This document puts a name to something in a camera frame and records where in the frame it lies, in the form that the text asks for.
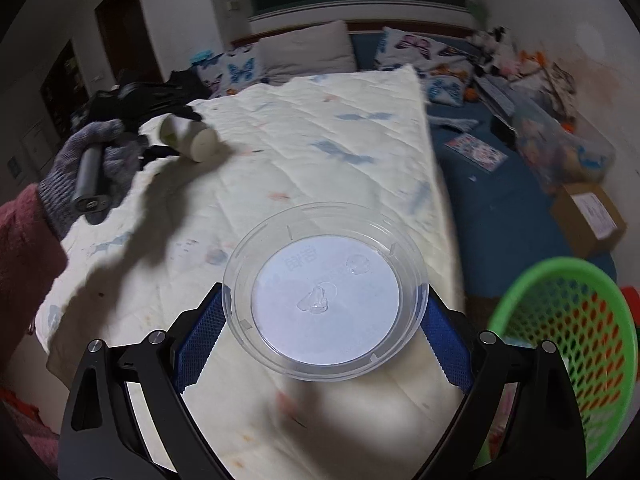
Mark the white blue print cloth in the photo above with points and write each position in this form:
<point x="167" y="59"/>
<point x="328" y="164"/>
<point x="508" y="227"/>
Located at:
<point x="455" y="124"/>

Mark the brown wooden door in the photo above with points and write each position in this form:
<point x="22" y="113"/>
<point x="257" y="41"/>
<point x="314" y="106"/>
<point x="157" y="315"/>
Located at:
<point x="125" y="35"/>

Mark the black cloth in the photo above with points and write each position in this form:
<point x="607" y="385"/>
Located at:
<point x="192" y="82"/>

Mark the green plastic basket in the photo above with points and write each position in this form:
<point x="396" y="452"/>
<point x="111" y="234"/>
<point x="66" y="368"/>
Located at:
<point x="560" y="262"/>

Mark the white quilt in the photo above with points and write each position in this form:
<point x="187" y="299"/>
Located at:
<point x="300" y="160"/>

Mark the floral print packet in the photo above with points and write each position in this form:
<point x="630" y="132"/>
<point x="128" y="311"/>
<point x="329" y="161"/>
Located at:
<point x="475" y="151"/>

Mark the white paper cup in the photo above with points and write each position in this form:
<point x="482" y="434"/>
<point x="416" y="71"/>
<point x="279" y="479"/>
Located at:
<point x="192" y="137"/>

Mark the person's left hand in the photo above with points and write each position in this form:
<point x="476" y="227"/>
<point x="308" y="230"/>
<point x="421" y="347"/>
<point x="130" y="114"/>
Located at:
<point x="60" y="180"/>

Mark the red plastic stool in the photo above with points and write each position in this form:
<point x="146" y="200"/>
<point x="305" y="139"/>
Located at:
<point x="631" y="300"/>

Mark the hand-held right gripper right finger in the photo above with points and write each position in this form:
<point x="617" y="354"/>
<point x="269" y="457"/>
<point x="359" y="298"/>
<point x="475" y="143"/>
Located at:
<point x="447" y="345"/>

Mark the dark wooden cabinet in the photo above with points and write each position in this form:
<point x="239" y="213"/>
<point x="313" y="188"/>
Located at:
<point x="62" y="85"/>

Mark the pile of plush toys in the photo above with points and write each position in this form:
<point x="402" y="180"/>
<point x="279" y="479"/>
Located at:
<point x="520" y="65"/>

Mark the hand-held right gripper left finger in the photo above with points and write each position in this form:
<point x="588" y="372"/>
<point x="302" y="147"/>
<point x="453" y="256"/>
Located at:
<point x="200" y="340"/>

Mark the blue bed sheet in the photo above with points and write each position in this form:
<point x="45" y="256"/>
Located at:
<point x="490" y="210"/>

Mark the small butterfly print pillow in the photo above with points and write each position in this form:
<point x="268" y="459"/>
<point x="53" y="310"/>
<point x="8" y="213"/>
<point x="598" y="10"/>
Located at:
<point x="240" y="67"/>

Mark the brown cardboard box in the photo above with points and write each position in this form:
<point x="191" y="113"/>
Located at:
<point x="580" y="230"/>

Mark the white wall socket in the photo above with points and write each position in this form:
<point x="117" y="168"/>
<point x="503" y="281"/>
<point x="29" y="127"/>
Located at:
<point x="233" y="6"/>

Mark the red knit clothing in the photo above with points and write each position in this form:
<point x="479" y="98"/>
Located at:
<point x="25" y="425"/>

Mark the clear plastic storage bin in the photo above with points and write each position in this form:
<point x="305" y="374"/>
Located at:
<point x="560" y="145"/>

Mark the person's left forearm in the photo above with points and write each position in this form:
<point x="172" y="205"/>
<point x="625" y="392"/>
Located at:
<point x="25" y="260"/>

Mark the orange ball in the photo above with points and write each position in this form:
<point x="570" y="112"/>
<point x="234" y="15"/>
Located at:
<point x="471" y="95"/>

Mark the beige pillow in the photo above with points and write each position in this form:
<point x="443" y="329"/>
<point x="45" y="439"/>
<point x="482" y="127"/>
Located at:
<point x="305" y="52"/>

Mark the large butterfly print pillow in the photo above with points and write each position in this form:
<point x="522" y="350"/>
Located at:
<point x="425" y="55"/>

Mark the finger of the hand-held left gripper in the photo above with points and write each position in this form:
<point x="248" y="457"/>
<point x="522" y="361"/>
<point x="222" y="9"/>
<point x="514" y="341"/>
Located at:
<point x="160" y="151"/>
<point x="175" y="105"/>

